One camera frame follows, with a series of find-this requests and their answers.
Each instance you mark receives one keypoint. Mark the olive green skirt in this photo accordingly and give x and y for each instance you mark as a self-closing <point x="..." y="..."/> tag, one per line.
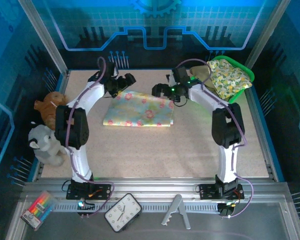
<point x="198" y="72"/>

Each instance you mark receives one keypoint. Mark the pastel floral skirt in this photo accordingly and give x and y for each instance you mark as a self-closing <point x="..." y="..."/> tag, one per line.
<point x="140" y="112"/>

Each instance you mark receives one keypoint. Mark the lemon print skirt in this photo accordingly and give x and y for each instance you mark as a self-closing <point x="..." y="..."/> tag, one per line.
<point x="227" y="77"/>

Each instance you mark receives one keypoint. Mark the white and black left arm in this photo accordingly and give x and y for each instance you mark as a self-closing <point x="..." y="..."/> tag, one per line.
<point x="77" y="160"/>

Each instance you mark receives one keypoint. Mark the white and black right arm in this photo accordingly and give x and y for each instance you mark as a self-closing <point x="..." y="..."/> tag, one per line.
<point x="227" y="165"/>

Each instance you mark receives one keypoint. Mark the green plastic basket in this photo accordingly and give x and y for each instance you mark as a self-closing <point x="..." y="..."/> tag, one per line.
<point x="236" y="97"/>

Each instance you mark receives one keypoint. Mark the brown plush bear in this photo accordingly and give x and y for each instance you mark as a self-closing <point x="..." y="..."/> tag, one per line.
<point x="48" y="107"/>

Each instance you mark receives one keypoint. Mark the grey white plush husky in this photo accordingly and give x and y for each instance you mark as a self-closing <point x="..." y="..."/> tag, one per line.
<point x="45" y="147"/>

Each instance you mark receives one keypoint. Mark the aluminium cross beam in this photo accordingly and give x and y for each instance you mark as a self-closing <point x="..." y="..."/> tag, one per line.
<point x="152" y="186"/>

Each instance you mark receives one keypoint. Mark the grey metal stand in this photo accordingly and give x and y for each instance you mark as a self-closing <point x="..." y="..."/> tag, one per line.
<point x="176" y="202"/>

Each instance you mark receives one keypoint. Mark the black white analog clock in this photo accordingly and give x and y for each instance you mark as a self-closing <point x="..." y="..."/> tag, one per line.
<point x="122" y="212"/>

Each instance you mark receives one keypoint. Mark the black controller board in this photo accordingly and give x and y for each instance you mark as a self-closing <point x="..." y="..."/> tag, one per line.
<point x="86" y="212"/>
<point x="225" y="211"/>

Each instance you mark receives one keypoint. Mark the pack of coloured markers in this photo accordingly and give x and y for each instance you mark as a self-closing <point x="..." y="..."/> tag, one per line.
<point x="37" y="210"/>

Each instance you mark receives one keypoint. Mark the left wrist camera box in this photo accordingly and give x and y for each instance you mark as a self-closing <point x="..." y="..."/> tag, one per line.
<point x="111" y="69"/>

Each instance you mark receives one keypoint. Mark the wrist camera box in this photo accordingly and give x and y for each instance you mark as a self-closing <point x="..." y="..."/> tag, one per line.
<point x="180" y="75"/>
<point x="111" y="69"/>

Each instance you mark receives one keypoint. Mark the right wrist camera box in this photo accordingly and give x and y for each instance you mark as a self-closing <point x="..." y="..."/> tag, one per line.
<point x="180" y="75"/>

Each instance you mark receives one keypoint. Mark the aluminium frame post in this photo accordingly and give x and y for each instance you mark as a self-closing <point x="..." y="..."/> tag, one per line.
<point x="43" y="37"/>
<point x="265" y="32"/>

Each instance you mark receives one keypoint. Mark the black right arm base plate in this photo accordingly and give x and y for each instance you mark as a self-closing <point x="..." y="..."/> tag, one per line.
<point x="207" y="192"/>

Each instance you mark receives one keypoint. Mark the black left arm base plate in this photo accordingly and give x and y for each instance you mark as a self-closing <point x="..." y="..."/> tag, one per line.
<point x="102" y="191"/>

